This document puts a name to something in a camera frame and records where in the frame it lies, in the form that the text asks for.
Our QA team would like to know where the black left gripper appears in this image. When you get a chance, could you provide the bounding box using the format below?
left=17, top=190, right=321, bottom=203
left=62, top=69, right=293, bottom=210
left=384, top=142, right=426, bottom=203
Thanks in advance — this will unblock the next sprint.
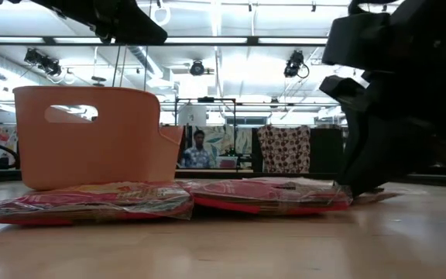
left=40, top=0, right=169, bottom=46

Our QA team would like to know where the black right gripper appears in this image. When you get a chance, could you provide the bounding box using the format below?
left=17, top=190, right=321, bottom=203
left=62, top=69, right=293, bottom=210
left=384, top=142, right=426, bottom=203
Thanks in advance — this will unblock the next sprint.
left=335, top=38, right=446, bottom=198

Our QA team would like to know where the black cabinet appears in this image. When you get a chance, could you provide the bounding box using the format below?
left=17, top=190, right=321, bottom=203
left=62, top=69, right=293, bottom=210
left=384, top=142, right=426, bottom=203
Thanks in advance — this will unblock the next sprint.
left=309, top=126, right=348, bottom=174

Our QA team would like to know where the brown polka-dot cloth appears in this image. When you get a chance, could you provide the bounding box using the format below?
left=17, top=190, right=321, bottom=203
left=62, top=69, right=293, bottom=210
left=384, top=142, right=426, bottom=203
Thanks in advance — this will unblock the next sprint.
left=256, top=124, right=312, bottom=174

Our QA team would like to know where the white box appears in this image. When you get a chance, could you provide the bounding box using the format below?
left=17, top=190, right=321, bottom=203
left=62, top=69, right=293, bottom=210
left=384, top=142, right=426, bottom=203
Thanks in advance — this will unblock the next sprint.
left=177, top=104, right=208, bottom=127

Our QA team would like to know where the leaf patterned panel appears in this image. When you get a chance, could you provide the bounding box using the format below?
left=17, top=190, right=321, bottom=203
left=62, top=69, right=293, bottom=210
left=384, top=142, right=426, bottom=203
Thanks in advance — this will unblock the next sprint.
left=186, top=125, right=253, bottom=170

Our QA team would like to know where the person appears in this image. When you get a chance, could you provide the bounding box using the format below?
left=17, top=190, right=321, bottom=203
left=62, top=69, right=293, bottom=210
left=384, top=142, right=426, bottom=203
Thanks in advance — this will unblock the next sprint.
left=179, top=129, right=212, bottom=169

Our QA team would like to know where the orange plastic basket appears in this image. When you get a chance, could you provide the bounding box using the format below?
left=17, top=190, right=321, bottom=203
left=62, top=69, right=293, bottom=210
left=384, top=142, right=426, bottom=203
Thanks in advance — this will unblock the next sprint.
left=12, top=85, right=185, bottom=191

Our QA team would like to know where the pink storage bin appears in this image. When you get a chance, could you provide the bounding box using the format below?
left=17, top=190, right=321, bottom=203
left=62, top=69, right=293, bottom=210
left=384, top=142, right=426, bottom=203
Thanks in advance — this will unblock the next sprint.
left=215, top=155, right=239, bottom=170

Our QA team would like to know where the black metal rack frame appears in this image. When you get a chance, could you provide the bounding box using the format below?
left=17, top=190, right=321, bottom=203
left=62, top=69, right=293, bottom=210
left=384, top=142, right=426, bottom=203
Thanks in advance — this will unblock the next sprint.
left=174, top=96, right=238, bottom=171

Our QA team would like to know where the black overhead frame beam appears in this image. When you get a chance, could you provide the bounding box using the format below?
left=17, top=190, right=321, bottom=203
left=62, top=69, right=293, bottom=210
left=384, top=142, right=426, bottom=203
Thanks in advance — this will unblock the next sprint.
left=0, top=35, right=331, bottom=48

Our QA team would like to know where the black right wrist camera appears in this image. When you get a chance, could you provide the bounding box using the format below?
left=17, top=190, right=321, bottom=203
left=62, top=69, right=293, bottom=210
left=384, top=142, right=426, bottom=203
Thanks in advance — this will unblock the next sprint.
left=318, top=12, right=393, bottom=111

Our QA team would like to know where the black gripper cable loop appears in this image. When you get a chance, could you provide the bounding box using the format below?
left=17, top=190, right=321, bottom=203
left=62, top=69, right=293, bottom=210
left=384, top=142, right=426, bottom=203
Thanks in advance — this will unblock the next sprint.
left=347, top=0, right=404, bottom=16

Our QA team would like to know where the black aluminium table frame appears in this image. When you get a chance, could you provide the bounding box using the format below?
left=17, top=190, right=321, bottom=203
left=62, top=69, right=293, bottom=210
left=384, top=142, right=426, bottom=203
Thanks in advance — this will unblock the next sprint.
left=0, top=166, right=446, bottom=185

